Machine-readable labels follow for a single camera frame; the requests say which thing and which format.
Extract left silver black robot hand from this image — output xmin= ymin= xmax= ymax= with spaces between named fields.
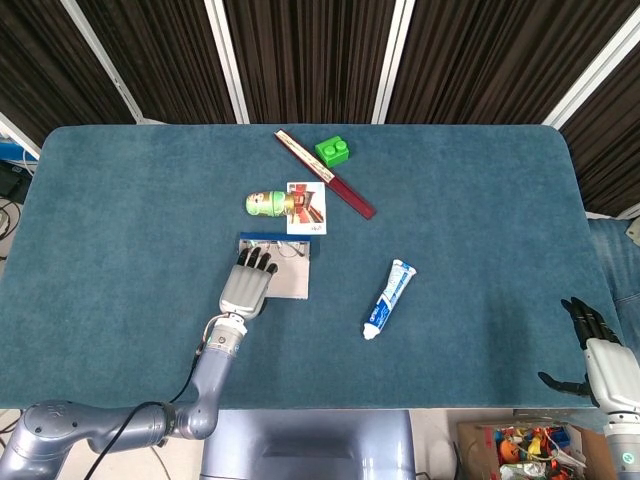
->
xmin=218 ymin=246 xmax=279 ymax=321

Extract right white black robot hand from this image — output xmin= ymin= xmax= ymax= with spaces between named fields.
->
xmin=537 ymin=297 xmax=640 ymax=417

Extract wire-frame eyeglasses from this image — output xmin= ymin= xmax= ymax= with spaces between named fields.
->
xmin=249 ymin=239 xmax=310 ymax=260

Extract green painted nesting doll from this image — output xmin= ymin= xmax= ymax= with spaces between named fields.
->
xmin=245 ymin=190 xmax=290 ymax=220

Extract white bordered photo card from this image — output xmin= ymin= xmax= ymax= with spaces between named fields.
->
xmin=286 ymin=181 xmax=328 ymax=236

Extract red chopsticks package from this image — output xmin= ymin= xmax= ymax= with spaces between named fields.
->
xmin=273 ymin=129 xmax=378 ymax=220

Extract blue white toothpaste tube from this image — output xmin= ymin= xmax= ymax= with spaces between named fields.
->
xmin=362 ymin=258 xmax=418 ymax=342

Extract cardboard box of toys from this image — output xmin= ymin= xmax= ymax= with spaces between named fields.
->
xmin=457 ymin=419 xmax=619 ymax=480

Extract green plastic building block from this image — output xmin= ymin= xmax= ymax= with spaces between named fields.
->
xmin=314 ymin=136 xmax=351 ymax=169

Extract blue grey robot torso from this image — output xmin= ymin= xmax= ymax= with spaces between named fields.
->
xmin=199 ymin=408 xmax=416 ymax=480

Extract teal velvet table cloth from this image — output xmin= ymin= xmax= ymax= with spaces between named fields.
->
xmin=0 ymin=123 xmax=626 ymax=411

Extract dark brown pleated curtain panel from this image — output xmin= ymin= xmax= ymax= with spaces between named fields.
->
xmin=387 ymin=0 xmax=640 ymax=126
xmin=224 ymin=0 xmax=396 ymax=125
xmin=74 ymin=0 xmax=236 ymax=125
xmin=0 ymin=0 xmax=136 ymax=149
xmin=559 ymin=34 xmax=640 ymax=219

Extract black electronic device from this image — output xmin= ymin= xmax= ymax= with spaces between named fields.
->
xmin=0 ymin=160 xmax=34 ymax=204

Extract small blue box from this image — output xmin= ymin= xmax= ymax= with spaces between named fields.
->
xmin=0 ymin=141 xmax=40 ymax=162

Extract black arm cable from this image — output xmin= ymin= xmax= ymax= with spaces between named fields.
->
xmin=92 ymin=349 xmax=201 ymax=456

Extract white partition post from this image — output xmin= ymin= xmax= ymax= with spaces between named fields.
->
xmin=371 ymin=0 xmax=417 ymax=125
xmin=203 ymin=0 xmax=250 ymax=125
xmin=59 ymin=0 xmax=147 ymax=125
xmin=0 ymin=110 xmax=42 ymax=160
xmin=542 ymin=4 xmax=640 ymax=127

